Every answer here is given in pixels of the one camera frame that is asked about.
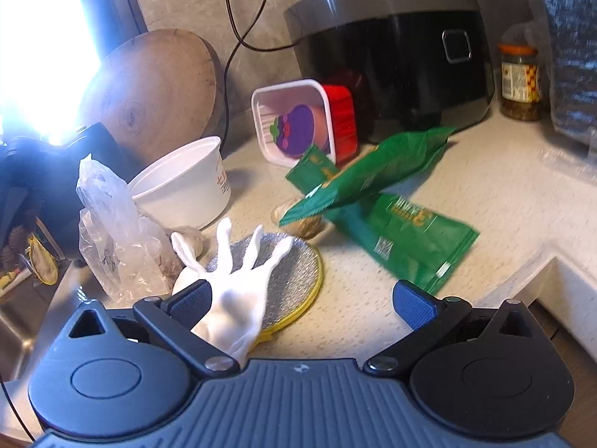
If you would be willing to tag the dark window frame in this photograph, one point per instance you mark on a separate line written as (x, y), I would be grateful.
(121, 0)

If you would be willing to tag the small green snack packet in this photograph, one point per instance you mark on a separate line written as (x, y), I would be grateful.
(310, 165)

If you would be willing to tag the ginger root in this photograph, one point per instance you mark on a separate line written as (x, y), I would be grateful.
(305, 227)

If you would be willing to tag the round silver scouring pad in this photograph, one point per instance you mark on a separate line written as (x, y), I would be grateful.
(294, 284)

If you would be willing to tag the large green snack packet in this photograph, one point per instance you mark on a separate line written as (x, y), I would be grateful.
(382, 163)

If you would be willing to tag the round wooden cutting board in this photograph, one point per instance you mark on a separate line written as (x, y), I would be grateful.
(158, 88)

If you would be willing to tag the clear plastic bag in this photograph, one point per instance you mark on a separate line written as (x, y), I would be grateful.
(112, 224)

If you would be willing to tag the black rice cooker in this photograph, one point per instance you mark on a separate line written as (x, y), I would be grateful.
(396, 56)

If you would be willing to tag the purple eggplant toy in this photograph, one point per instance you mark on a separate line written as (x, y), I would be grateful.
(294, 128)

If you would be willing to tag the white paper bowl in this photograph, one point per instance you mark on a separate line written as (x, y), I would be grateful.
(186, 196)

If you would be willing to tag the beige garlic bulb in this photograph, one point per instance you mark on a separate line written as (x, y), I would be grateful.
(191, 240)

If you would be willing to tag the white glove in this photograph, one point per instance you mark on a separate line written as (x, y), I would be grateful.
(238, 294)

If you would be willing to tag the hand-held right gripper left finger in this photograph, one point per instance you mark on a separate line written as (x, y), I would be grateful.
(193, 296)

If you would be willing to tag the glass jar with orange lid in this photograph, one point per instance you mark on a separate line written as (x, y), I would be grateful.
(520, 84)

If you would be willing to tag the plastic covered dark appliance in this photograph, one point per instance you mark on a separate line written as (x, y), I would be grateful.
(569, 56)

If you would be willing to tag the stainless steel sink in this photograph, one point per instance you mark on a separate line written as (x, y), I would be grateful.
(18, 326)

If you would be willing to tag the white plastic tray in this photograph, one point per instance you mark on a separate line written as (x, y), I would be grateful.
(275, 102)

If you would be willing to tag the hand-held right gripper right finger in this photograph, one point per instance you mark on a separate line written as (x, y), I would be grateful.
(413, 305)

